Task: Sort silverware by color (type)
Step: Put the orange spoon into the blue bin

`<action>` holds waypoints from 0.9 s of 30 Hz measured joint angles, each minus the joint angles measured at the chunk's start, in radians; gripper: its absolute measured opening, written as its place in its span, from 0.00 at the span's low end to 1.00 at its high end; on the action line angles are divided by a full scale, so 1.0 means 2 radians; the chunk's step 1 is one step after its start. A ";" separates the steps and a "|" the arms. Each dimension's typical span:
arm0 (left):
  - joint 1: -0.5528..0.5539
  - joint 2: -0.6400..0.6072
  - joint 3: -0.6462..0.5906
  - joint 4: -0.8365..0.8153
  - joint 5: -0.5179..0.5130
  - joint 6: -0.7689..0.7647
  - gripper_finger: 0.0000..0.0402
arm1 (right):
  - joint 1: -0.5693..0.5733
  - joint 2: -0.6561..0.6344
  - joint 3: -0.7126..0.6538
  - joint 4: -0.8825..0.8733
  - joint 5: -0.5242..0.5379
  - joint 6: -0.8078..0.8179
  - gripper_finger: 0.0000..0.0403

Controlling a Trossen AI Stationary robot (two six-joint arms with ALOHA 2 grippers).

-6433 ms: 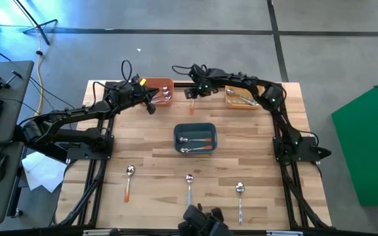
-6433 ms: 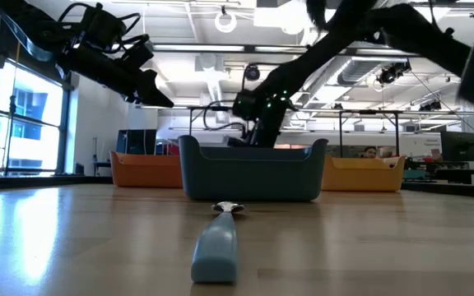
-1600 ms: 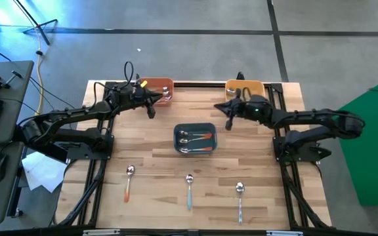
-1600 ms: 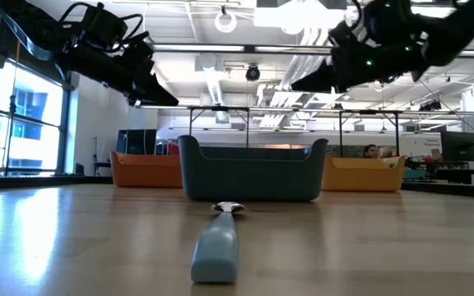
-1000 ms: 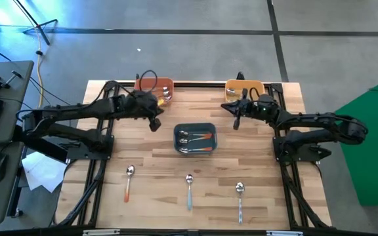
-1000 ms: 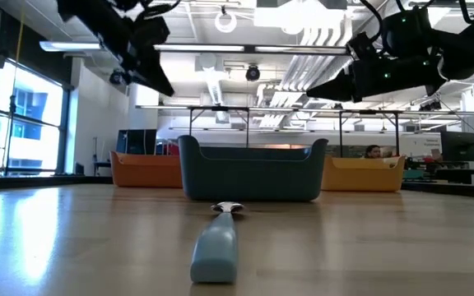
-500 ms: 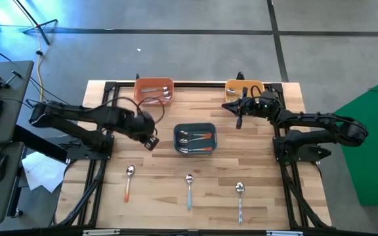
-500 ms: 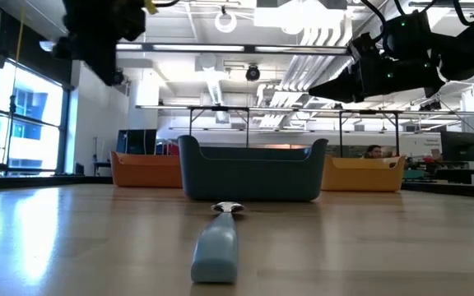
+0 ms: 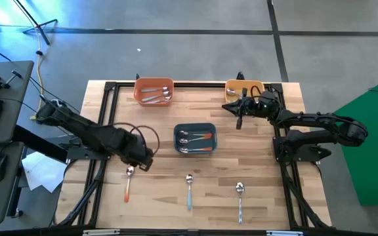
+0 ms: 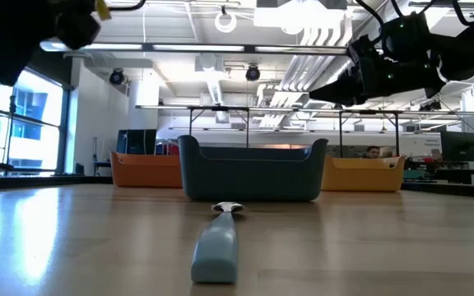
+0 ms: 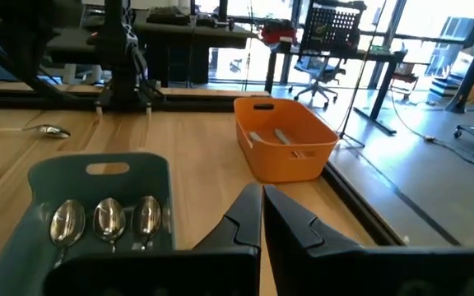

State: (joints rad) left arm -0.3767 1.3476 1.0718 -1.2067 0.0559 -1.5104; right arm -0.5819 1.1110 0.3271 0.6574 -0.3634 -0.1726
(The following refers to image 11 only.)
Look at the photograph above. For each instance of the black perforated crate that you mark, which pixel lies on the black perforated crate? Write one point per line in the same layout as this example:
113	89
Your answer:
331	26

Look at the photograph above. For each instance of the orange plastic bin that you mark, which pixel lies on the orange plastic bin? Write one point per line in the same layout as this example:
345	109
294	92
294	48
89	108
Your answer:
286	164

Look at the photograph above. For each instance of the dark teal plastic bin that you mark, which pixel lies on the dark teal plastic bin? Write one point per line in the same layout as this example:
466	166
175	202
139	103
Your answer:
146	181

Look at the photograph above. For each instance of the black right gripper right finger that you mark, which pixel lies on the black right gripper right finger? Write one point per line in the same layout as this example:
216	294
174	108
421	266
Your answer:
286	230

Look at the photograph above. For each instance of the black post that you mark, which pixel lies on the black post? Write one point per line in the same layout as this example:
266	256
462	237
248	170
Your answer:
471	70

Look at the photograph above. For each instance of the stacked steps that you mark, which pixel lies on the stacked steps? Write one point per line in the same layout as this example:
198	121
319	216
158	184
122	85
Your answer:
447	86

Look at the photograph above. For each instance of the black desk with keyboard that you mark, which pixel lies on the black desk with keyboard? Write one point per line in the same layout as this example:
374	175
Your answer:
204	35

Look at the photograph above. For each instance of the large window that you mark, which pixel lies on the large window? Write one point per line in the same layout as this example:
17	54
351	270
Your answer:
426	16

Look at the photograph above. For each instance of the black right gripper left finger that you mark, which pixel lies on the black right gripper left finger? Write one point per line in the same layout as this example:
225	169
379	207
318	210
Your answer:
247	222

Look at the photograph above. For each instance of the red object on desk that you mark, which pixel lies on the red object on desk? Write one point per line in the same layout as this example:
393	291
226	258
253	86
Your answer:
278	33

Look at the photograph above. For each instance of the black keyboard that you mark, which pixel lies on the black keyboard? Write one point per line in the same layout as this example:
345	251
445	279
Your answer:
169	16

